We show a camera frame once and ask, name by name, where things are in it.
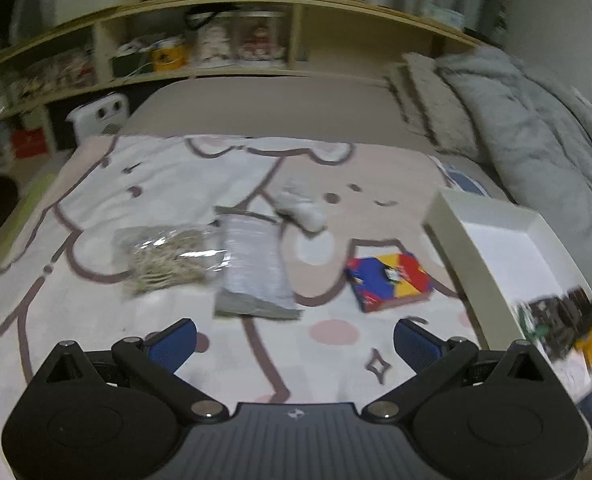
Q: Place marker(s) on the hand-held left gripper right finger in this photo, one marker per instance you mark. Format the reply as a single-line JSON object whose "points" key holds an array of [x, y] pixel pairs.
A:
{"points": [[416, 345]]}

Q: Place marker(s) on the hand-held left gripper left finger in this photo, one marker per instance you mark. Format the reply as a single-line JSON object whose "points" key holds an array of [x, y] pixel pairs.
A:
{"points": [[170, 345]]}

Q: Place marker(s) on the dark items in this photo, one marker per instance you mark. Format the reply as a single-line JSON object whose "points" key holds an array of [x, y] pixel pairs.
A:
{"points": [[556, 317]]}

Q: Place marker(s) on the green plastic clip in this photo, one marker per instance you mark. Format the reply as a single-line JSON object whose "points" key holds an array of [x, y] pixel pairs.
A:
{"points": [[528, 322]]}

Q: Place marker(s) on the white cardboard box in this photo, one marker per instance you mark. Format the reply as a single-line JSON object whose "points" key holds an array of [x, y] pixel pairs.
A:
{"points": [[506, 255]]}

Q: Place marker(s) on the colourful card box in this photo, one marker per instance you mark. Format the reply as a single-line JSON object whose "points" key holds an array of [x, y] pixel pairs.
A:
{"points": [[386, 277]]}

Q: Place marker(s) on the clear bag of rubber bands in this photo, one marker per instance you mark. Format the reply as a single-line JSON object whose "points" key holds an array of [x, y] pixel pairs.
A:
{"points": [[165, 260]]}

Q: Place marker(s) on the grey foil packet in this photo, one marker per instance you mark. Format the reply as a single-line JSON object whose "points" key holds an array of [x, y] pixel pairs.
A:
{"points": [[253, 265]]}

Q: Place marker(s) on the cartoon printed blanket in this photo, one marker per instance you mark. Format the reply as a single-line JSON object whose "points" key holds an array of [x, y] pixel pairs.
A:
{"points": [[150, 185]]}

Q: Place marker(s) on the blue folded cloth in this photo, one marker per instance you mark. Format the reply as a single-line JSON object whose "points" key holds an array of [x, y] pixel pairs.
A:
{"points": [[468, 182]]}

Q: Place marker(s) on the grey comforter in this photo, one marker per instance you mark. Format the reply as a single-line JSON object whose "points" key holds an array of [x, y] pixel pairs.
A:
{"points": [[526, 125]]}

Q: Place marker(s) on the grey fluffy pillow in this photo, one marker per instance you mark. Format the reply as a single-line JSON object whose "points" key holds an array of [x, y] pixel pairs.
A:
{"points": [[436, 105]]}

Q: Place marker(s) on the white space heater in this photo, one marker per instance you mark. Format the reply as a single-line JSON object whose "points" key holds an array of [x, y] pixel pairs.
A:
{"points": [[98, 115]]}

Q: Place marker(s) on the red box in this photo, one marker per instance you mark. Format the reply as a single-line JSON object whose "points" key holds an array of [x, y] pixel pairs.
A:
{"points": [[29, 143]]}

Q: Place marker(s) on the taupe bed sheet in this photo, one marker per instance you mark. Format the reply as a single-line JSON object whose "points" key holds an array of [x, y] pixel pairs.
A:
{"points": [[256, 110]]}

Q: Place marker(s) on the dark green box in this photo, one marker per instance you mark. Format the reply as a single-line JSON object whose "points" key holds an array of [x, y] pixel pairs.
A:
{"points": [[129, 65]]}

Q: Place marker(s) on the figure display box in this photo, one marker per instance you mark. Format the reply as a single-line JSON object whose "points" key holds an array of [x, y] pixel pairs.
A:
{"points": [[35, 77], [74, 69]]}

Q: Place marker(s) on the clear doll display case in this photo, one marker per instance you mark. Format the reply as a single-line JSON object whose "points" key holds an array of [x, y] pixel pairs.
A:
{"points": [[261, 40], [215, 42]]}

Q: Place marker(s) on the tissue box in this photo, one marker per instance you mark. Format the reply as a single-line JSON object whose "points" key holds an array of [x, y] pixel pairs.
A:
{"points": [[443, 15]]}

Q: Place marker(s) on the wooden headboard shelf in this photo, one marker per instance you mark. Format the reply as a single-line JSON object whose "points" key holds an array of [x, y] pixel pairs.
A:
{"points": [[326, 2]]}

